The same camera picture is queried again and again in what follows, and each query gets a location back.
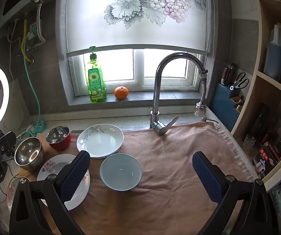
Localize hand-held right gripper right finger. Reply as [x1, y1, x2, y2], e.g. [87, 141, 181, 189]
[192, 151, 280, 235]

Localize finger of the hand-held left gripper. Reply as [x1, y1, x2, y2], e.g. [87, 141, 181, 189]
[0, 131, 17, 156]

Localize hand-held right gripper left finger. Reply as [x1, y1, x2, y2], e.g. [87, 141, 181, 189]
[9, 150, 91, 235]

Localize large steel bowl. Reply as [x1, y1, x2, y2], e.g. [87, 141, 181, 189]
[14, 137, 45, 172]

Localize white leaf print plate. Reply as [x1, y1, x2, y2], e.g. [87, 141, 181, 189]
[77, 124, 124, 159]

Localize red steel bowl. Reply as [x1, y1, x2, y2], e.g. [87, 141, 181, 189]
[46, 126, 71, 151]

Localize light blue ceramic bowl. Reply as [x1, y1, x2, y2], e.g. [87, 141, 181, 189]
[100, 153, 142, 191]

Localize peach towel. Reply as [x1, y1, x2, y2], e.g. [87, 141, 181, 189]
[36, 122, 261, 235]

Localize clear glass cups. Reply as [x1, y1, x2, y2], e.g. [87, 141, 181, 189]
[243, 134, 256, 150]

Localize chrome dispenser nozzle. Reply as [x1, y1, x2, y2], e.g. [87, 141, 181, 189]
[202, 116, 219, 124]

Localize red printed box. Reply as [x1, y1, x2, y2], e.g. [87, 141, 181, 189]
[252, 142, 281, 177]

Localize blue knife block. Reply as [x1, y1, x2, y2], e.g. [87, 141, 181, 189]
[209, 82, 245, 133]

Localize flexible faucet sprayer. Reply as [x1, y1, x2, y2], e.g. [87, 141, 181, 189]
[194, 69, 209, 117]

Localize green dish soap bottle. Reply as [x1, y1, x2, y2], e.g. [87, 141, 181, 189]
[85, 46, 107, 103]

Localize orange tangerine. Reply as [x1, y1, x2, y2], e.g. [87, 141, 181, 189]
[114, 86, 129, 100]

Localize chrome faucet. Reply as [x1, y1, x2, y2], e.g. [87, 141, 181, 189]
[150, 52, 208, 136]

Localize wooden shelf unit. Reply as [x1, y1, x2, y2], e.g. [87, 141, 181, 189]
[229, 0, 281, 194]

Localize dark liquid jug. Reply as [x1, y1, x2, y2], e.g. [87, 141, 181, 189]
[263, 23, 281, 79]

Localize grey water heater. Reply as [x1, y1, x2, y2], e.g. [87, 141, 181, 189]
[0, 0, 60, 28]

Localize grape print roller blind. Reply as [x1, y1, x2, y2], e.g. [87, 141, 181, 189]
[65, 0, 208, 58]

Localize black cable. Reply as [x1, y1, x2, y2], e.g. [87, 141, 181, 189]
[0, 155, 19, 184]

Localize teal power strip with hose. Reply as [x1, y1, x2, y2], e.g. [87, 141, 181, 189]
[24, 33, 45, 137]

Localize yellow hose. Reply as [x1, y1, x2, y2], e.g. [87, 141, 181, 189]
[20, 18, 32, 61]

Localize black handled scissors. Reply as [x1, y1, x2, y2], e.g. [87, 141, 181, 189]
[230, 71, 249, 90]

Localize brown handled knife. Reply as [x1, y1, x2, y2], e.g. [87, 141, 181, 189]
[229, 63, 236, 89]
[222, 67, 229, 86]

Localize white window frame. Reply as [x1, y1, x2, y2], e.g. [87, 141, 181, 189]
[69, 49, 205, 97]

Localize white wall socket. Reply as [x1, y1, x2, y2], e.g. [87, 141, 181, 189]
[29, 21, 41, 40]

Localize flexible metal hose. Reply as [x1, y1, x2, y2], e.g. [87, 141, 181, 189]
[35, 0, 46, 46]

